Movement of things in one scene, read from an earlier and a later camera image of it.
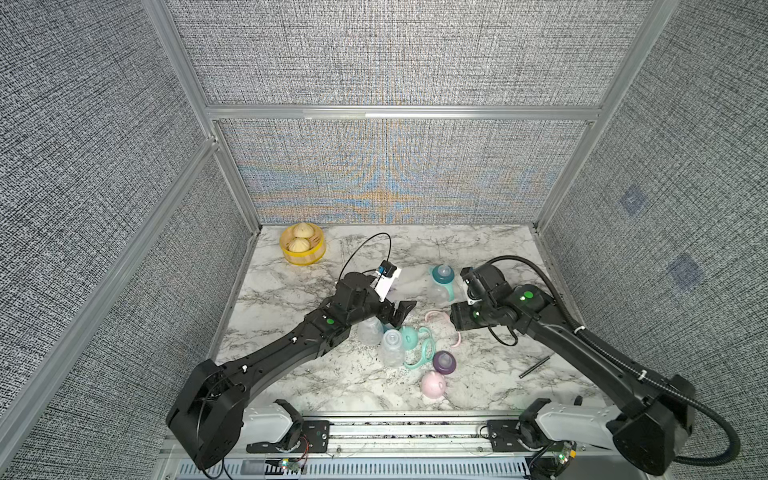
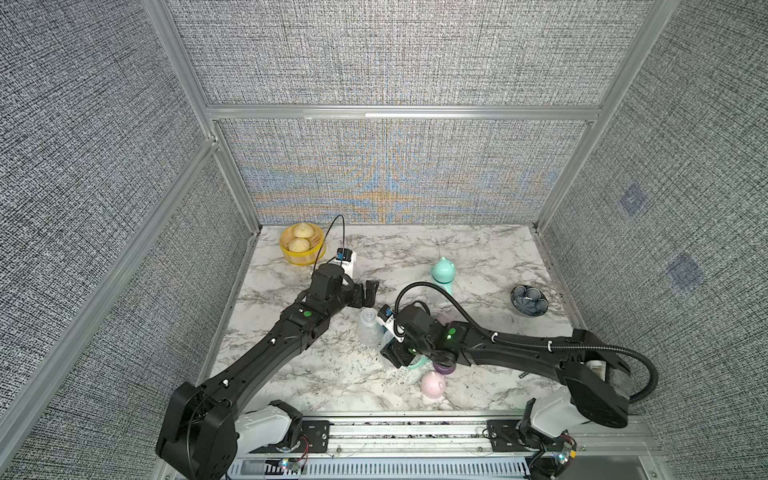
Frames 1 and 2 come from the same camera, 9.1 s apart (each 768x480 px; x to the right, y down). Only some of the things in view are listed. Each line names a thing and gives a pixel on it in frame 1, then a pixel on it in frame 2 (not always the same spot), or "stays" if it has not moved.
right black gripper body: [472, 316] → [404, 351]
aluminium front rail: [388, 440] stays
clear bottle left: [370, 331] stays
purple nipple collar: [444, 362] stays
